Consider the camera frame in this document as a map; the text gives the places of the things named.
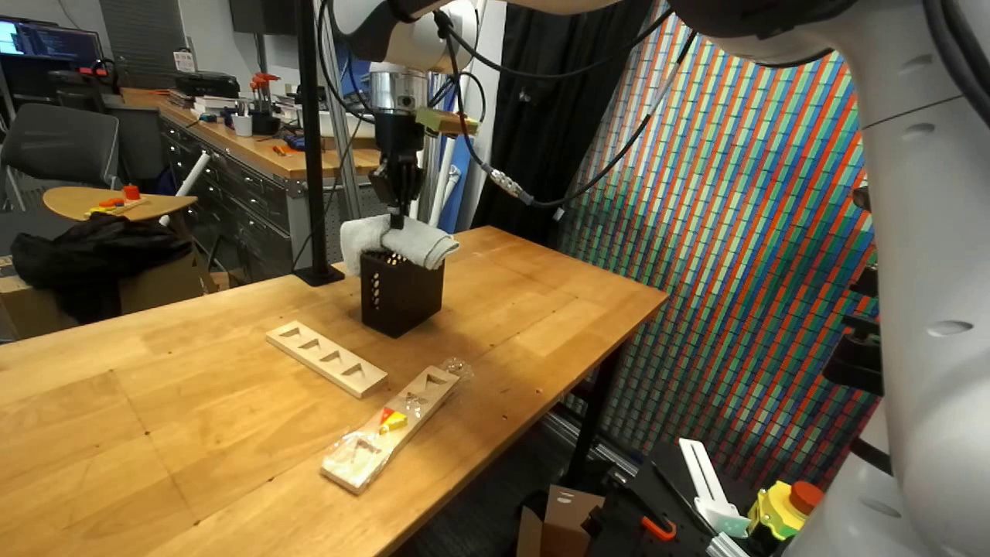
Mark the computer monitor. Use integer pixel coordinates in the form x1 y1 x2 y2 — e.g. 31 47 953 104
0 17 103 66

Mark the grey office chair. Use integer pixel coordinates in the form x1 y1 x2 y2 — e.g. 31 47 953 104
0 103 120 210

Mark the white towel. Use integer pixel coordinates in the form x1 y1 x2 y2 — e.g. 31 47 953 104
342 212 459 273

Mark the wrist camera yellow mount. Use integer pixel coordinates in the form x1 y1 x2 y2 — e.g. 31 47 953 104
415 109 477 136

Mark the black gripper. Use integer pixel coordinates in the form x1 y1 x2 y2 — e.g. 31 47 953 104
371 115 425 230

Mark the wooden puzzle board with pieces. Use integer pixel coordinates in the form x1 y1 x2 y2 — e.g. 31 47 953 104
319 365 460 494

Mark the yellow red emergency stop button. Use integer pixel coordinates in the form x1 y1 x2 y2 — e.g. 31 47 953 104
748 478 824 540

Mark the wooden puzzle board empty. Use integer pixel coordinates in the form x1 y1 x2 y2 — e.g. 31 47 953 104
269 322 387 395

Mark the colourful striped panel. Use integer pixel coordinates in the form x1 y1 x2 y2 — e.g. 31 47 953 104
558 21 876 484

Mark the wooden workbench with drawers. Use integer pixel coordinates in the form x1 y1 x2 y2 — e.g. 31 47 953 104
125 87 382 277

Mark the black camera stand pole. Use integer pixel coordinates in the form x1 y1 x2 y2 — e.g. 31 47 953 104
294 0 342 285

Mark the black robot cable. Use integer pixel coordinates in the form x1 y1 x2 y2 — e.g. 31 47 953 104
313 0 705 212

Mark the black perforated box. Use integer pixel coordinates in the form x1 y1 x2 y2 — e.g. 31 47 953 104
359 250 442 336

